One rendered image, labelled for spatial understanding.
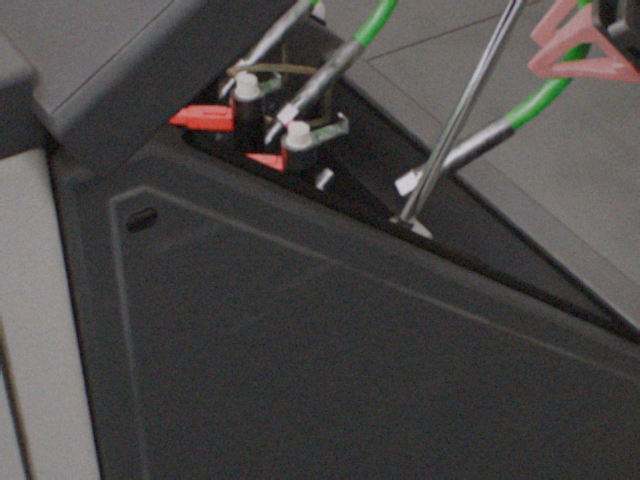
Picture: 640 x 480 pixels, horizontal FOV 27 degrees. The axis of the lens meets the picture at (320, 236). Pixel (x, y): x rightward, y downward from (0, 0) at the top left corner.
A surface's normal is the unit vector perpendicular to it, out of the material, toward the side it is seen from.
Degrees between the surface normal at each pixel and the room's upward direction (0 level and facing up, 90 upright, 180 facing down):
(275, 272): 90
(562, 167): 0
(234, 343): 90
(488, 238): 90
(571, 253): 0
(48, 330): 90
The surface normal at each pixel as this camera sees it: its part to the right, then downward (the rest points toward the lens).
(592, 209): 0.00, -0.76
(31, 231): 0.54, 0.55
